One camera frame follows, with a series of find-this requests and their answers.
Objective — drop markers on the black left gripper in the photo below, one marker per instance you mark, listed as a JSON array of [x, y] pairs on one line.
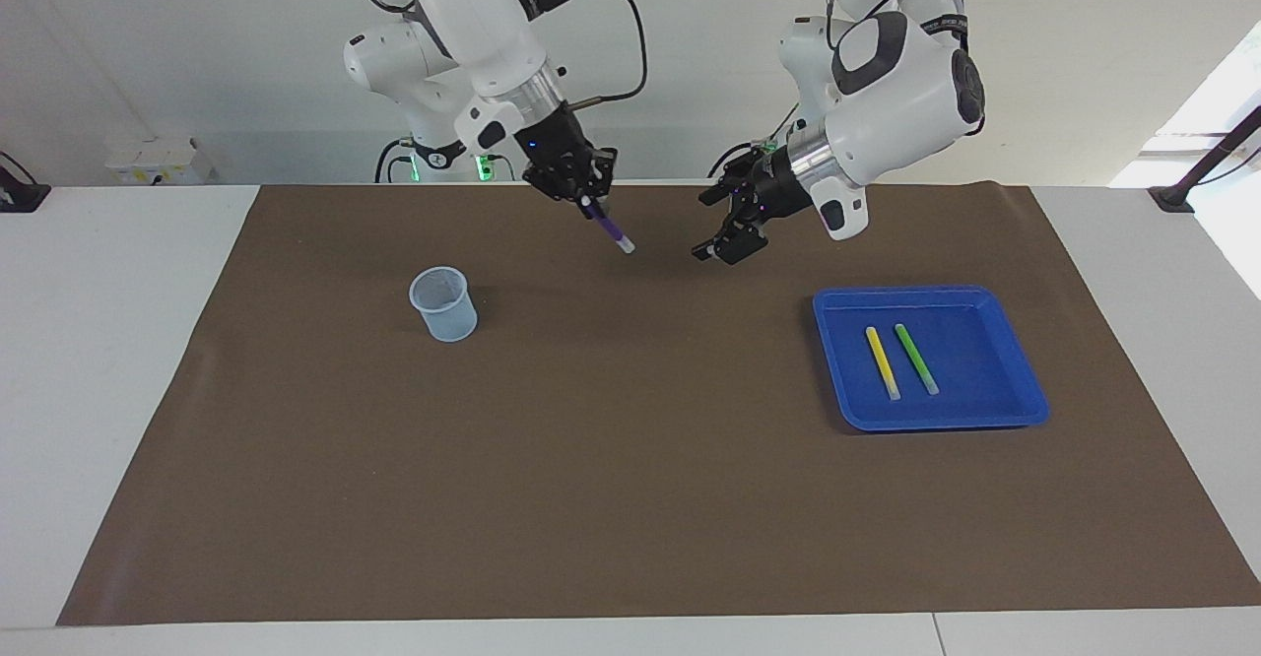
[[773, 188]]

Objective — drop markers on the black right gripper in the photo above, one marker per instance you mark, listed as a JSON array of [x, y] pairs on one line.
[[557, 149]]

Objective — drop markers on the purple pen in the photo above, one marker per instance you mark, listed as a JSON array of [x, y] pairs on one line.
[[613, 230]]

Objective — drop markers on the yellow pen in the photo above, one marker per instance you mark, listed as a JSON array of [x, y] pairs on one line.
[[883, 362]]

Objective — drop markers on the green pen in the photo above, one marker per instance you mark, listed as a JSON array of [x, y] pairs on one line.
[[916, 359]]

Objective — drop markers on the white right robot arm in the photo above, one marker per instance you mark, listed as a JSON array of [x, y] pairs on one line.
[[473, 16]]

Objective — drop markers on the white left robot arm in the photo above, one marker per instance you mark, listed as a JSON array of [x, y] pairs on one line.
[[887, 95]]

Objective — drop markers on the pale blue mesh pen cup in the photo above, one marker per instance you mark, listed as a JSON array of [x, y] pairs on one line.
[[445, 316]]

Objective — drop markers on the brown table mat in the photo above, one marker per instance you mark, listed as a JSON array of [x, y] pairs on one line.
[[591, 459]]

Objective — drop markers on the blue plastic tray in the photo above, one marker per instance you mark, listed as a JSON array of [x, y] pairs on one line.
[[975, 400]]

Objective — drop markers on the white power strip box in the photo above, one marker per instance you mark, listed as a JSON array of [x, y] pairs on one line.
[[158, 162]]

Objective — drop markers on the black clamp stand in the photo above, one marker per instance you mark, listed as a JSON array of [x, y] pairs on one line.
[[1197, 168]]

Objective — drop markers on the black table clamp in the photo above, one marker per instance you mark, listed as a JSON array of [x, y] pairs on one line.
[[22, 195]]

